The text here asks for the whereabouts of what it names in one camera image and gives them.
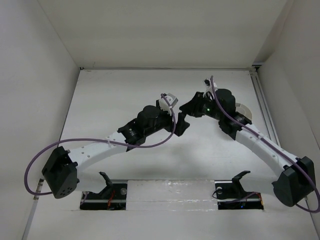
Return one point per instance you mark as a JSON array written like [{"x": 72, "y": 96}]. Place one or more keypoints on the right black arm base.
[{"x": 230, "y": 195}]

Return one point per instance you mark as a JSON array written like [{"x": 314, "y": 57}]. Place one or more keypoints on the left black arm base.
[{"x": 113, "y": 197}]

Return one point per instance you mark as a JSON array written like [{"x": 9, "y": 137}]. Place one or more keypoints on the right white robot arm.
[{"x": 295, "y": 176}]

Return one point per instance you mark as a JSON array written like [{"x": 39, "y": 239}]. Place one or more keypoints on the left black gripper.
[{"x": 180, "y": 124}]

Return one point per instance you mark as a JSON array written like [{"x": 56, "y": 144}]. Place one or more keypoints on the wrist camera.
[
  {"x": 210, "y": 89},
  {"x": 167, "y": 101}
]

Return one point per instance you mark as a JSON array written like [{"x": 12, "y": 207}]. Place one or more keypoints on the white round compartment container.
[{"x": 244, "y": 110}]

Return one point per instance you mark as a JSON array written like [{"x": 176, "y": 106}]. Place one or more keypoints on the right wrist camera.
[{"x": 210, "y": 89}]

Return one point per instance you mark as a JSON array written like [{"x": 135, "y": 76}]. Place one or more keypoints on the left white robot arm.
[{"x": 63, "y": 167}]

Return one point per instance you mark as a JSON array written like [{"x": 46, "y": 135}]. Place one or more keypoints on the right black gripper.
[{"x": 193, "y": 106}]

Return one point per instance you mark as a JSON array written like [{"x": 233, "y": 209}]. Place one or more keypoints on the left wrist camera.
[{"x": 167, "y": 101}]

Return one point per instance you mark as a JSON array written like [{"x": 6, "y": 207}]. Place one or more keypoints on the aluminium rail right side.
[{"x": 261, "y": 99}]

